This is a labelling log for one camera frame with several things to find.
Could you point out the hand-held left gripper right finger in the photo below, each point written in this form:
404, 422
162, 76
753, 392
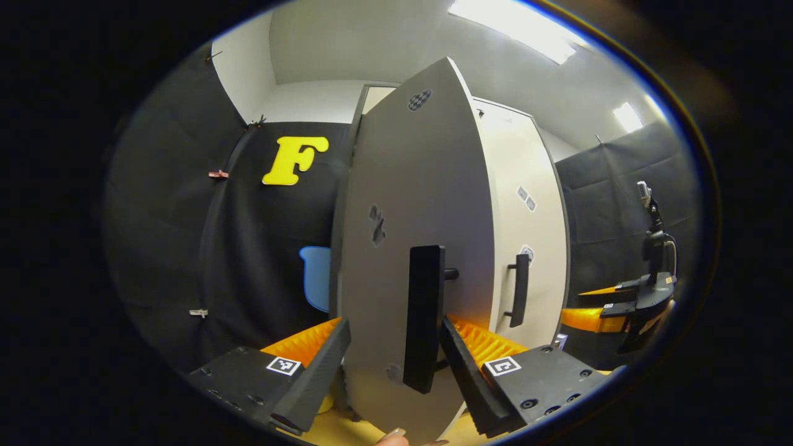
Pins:
471, 384

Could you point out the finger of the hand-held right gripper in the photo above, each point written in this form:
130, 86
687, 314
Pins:
610, 298
582, 319

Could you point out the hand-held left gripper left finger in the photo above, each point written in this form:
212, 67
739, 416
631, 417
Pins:
316, 378

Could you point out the white cabinet door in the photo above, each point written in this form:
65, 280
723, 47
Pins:
396, 186
514, 142

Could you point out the black backdrop cloth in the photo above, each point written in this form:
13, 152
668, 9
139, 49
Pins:
248, 248
607, 204

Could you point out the blue chair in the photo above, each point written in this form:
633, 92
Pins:
317, 279

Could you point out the white clip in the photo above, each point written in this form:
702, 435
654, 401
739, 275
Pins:
198, 313

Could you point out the small ceiling light panel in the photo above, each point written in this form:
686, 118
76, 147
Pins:
627, 118

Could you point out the red clip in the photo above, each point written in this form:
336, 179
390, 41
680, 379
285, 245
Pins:
218, 174

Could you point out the large ceiling light panel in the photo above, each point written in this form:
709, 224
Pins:
520, 28

